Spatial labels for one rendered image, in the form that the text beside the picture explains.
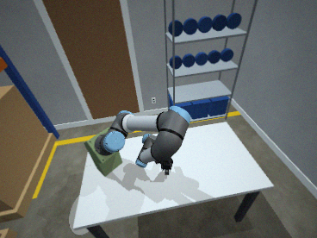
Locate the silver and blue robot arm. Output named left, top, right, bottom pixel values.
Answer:
left=95, top=106, right=190, bottom=168

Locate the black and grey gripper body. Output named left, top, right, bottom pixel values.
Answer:
left=161, top=157, right=171, bottom=170

